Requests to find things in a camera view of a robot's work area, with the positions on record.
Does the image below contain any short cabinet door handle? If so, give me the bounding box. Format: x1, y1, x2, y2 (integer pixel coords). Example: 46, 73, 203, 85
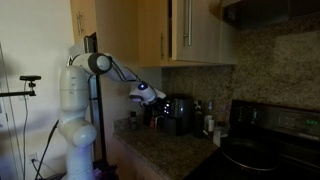
160, 33, 165, 61

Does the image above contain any small white container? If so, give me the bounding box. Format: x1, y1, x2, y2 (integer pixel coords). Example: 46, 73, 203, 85
212, 128, 223, 147

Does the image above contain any black coffee maker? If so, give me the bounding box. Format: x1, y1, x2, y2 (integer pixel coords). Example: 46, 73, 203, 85
161, 94, 195, 136

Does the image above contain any black camera on stand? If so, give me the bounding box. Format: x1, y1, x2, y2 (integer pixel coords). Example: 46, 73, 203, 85
19, 75, 43, 82

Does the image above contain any dark glass bottle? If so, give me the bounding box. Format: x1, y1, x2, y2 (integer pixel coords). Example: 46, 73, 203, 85
193, 99, 206, 140

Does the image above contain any thick black floor cable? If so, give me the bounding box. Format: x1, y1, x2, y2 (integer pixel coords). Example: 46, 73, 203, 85
31, 119, 60, 180

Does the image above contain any black stand bar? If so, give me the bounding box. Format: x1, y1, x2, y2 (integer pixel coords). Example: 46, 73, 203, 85
0, 89, 37, 98

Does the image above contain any wooden upper cabinet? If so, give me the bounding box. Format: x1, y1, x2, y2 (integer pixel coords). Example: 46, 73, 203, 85
69, 0, 239, 68

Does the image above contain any open cabinet door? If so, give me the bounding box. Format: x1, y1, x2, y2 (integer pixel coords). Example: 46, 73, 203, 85
171, 0, 223, 65

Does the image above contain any white wall outlet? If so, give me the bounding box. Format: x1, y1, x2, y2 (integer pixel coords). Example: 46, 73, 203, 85
28, 152, 39, 165

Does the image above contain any small red jar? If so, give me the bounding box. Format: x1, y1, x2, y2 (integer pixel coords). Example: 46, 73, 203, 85
148, 114, 161, 130

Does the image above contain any dark range hood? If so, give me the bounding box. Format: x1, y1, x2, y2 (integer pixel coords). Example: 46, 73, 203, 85
221, 0, 320, 33

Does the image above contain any black stove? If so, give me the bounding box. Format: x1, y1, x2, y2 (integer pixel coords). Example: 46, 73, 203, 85
184, 99, 320, 180

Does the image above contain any tall cabinet handle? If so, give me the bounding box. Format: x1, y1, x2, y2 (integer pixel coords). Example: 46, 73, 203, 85
76, 12, 84, 36

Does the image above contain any long silver door handle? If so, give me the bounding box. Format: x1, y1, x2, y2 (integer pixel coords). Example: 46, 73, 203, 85
182, 0, 194, 47

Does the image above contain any clear bottle white label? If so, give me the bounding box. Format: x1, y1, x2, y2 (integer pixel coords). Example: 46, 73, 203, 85
204, 101, 216, 138

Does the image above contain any stainless steel fridge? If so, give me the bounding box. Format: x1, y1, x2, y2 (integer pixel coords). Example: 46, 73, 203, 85
83, 31, 108, 168

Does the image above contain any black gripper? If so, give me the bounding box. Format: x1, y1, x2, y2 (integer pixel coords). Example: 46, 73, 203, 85
143, 99, 163, 116

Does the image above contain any black frying pan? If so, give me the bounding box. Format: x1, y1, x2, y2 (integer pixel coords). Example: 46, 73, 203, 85
219, 135, 282, 173

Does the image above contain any small dark spice jar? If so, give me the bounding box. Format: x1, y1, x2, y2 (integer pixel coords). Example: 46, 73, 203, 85
129, 111, 139, 131

